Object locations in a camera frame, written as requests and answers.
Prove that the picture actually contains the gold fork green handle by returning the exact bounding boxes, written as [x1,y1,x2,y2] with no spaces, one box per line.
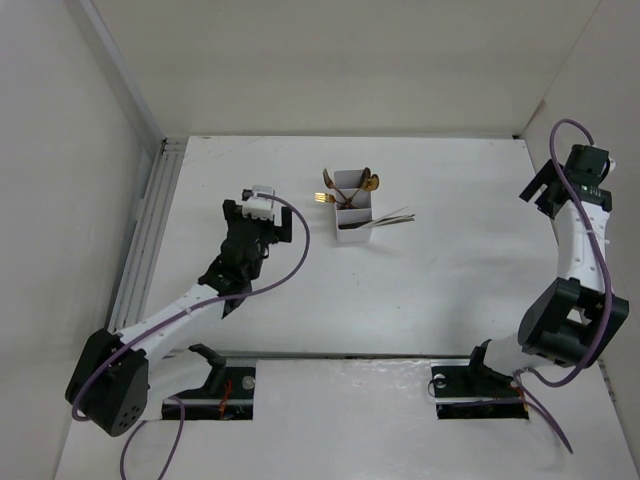
[314,192,345,206]

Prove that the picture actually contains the gold spoon green handle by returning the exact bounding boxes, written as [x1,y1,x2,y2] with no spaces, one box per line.
[363,174,380,192]

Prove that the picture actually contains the silver chopstick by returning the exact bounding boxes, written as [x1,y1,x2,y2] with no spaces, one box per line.
[370,214,415,228]
[371,206,408,224]

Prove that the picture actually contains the dark grey chopstick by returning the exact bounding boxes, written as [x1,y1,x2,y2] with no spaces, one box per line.
[374,216,415,228]
[338,221,377,231]

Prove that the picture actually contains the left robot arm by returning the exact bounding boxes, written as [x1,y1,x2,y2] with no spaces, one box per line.
[65,190,304,437]

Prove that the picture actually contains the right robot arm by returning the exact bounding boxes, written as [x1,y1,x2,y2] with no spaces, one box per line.
[463,145,629,394]

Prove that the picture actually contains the white three-compartment utensil holder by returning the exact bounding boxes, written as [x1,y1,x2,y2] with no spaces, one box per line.
[333,169,373,244]

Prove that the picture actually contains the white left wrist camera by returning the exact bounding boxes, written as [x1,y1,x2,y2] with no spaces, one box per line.
[241,185,275,221]

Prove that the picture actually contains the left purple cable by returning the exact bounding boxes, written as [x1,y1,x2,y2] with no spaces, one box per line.
[72,195,311,480]

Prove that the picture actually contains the aluminium frame rail left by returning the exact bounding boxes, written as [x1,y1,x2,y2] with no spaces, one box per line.
[104,137,188,333]

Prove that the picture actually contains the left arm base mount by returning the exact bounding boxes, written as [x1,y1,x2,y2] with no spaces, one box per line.
[147,344,257,421]

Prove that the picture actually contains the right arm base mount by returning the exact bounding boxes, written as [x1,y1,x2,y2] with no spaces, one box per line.
[428,365,529,420]

